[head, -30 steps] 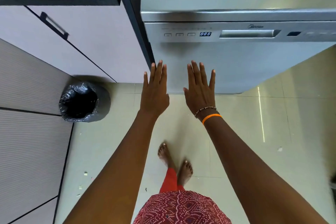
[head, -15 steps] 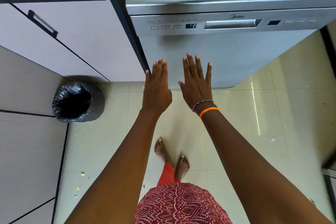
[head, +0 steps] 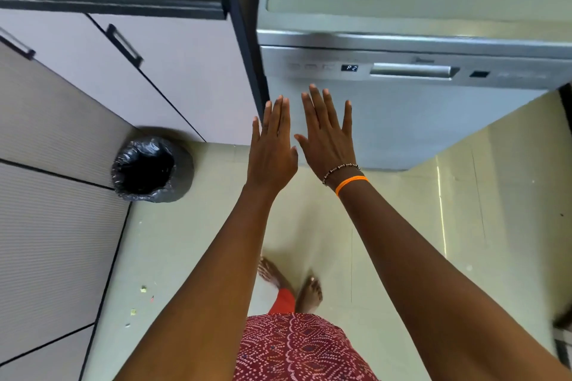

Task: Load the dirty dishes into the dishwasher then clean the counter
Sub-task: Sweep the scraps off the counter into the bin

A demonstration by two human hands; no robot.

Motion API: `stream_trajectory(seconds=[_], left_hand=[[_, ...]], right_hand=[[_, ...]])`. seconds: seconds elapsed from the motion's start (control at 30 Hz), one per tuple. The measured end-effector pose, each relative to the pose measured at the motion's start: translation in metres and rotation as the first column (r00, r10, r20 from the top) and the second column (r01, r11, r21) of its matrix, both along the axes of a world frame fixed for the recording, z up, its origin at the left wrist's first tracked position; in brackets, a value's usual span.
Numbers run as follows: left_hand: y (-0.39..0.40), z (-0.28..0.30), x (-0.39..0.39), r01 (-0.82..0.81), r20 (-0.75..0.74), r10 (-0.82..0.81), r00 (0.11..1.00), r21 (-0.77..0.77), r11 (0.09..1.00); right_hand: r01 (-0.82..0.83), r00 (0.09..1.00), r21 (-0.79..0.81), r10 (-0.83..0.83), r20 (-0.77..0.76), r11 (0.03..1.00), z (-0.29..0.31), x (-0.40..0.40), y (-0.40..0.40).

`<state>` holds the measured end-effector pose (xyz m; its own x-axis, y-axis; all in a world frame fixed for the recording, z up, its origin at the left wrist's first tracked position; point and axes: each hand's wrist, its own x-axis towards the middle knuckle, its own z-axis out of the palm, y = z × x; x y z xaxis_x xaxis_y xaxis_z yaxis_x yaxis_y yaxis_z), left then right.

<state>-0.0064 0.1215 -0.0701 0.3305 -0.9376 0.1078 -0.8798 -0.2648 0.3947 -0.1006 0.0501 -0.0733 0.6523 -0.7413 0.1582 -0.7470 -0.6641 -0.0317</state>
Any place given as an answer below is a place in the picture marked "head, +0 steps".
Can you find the person's right little finger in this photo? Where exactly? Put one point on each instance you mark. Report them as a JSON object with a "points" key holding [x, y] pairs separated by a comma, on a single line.
{"points": [[347, 118]]}

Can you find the person's left little finger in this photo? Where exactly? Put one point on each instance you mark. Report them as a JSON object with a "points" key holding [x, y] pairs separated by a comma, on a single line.
{"points": [[255, 130]]}

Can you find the person's foot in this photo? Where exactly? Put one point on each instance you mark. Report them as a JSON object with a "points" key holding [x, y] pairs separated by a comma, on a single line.
{"points": [[272, 272], [309, 295]]}

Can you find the dark object at edge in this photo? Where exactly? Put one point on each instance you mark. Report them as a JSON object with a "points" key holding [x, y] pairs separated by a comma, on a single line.
{"points": [[564, 336]]}

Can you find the orange wrist band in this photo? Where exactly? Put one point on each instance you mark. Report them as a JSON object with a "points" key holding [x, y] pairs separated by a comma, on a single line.
{"points": [[351, 180]]}

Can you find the person's left thumb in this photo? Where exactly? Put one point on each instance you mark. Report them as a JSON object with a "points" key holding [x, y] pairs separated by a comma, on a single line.
{"points": [[294, 157]]}

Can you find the red patterned dress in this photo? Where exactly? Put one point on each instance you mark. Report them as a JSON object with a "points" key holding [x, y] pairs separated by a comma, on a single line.
{"points": [[299, 349]]}

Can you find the person's left hand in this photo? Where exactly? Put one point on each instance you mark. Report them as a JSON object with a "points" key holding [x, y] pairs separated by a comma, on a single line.
{"points": [[270, 157]]}

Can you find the orange trouser leg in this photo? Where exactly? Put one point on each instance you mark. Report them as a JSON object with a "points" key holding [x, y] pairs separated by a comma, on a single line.
{"points": [[283, 302]]}

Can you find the person's right thumb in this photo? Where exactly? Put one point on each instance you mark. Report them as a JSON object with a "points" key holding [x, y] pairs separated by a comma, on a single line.
{"points": [[302, 142]]}

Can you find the white cabinet door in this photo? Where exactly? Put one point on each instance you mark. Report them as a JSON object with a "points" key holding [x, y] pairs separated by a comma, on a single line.
{"points": [[187, 77], [80, 77]]}

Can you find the person's left foot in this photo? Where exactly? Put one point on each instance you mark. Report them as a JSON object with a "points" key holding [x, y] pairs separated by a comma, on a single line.
{"points": [[272, 272]]}

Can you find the grey bin with black bag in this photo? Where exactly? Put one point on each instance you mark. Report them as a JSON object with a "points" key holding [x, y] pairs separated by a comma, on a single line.
{"points": [[152, 169]]}

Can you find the silver dishwasher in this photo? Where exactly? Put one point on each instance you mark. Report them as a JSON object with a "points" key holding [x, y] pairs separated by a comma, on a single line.
{"points": [[402, 121]]}

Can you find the person's right middle finger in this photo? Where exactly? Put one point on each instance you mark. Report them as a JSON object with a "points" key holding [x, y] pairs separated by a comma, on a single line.
{"points": [[319, 104]]}

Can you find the person's left middle finger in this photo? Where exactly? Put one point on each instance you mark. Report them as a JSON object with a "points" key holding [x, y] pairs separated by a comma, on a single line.
{"points": [[276, 116]]}

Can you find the person's right foot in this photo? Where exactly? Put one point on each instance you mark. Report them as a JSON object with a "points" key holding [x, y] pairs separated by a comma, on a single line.
{"points": [[309, 295]]}

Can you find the person's right forearm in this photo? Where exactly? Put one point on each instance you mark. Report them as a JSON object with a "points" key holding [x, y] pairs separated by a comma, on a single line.
{"points": [[429, 287]]}

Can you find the beige ribbed cabinet panels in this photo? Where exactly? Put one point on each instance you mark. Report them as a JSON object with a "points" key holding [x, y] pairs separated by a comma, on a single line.
{"points": [[53, 215]]}

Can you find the person's left forearm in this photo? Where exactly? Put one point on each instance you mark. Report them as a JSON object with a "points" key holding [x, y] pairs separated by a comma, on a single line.
{"points": [[210, 287]]}

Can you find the person's right hand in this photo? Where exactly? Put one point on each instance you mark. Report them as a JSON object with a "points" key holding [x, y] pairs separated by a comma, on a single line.
{"points": [[328, 142]]}

